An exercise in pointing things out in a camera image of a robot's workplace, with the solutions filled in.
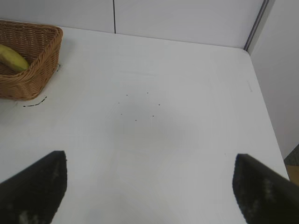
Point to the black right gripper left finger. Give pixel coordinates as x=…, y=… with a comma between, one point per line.
x=32, y=193

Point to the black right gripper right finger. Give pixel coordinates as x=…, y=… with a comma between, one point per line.
x=264, y=196

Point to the yellow banana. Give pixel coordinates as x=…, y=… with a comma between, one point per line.
x=14, y=59

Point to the brown woven wicker basket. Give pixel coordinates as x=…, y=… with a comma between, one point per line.
x=35, y=81

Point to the brown cardboard box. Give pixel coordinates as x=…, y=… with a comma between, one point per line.
x=294, y=172

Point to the grey metal partition post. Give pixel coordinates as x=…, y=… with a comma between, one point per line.
x=258, y=25

